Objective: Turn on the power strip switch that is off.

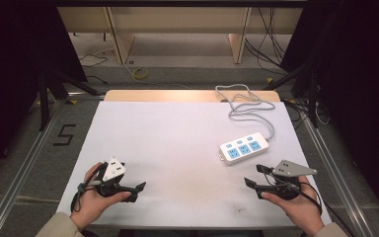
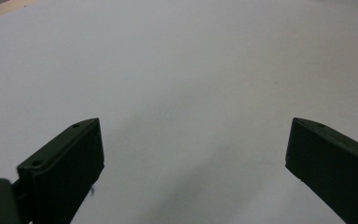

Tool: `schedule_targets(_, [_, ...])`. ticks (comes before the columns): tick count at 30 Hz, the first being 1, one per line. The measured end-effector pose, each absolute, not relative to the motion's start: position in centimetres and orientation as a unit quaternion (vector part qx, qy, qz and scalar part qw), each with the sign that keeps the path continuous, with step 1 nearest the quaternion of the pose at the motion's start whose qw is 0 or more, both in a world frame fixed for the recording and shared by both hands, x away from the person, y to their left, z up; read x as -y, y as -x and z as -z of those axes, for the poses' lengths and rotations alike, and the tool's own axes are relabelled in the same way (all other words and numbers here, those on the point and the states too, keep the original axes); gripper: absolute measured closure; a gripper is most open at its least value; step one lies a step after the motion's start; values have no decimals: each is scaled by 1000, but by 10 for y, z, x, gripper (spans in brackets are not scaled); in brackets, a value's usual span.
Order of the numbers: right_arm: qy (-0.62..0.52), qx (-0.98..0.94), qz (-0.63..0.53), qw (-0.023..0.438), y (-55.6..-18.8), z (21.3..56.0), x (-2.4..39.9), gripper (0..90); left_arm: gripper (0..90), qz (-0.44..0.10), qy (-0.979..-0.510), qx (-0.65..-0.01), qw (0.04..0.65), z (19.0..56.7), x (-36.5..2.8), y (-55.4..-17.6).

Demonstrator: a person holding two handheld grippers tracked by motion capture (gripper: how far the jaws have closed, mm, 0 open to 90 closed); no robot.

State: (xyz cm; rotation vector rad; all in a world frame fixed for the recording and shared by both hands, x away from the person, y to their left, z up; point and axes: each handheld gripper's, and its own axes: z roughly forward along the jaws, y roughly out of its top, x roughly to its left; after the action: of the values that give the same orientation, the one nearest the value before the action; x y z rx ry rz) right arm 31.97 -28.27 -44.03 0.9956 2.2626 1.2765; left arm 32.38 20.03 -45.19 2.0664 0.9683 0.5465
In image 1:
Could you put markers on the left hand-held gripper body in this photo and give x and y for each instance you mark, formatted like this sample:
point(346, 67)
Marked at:
point(113, 169)

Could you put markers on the yellow tape roll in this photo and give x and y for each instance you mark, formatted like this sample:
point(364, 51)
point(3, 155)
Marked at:
point(135, 73)

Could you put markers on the person's right hand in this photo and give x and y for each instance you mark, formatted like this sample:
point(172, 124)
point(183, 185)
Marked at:
point(297, 209)

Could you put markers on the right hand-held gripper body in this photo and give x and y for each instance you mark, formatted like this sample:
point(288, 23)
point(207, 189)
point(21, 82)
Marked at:
point(289, 168)

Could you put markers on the aluminium rail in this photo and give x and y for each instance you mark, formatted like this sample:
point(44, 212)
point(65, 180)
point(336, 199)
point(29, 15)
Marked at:
point(339, 181)
point(16, 177)

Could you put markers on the wooden desk frame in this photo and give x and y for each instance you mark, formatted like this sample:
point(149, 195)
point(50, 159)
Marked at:
point(177, 21)

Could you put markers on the white power strip blue sockets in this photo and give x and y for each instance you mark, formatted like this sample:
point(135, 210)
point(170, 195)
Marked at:
point(244, 148)

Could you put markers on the person's left hand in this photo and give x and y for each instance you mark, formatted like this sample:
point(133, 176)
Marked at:
point(93, 202)

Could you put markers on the dark curtain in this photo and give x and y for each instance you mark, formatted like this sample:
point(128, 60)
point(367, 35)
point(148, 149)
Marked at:
point(13, 65)
point(358, 82)

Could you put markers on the black metal stand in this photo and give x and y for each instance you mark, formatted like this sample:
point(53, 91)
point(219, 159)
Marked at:
point(312, 98)
point(43, 98)

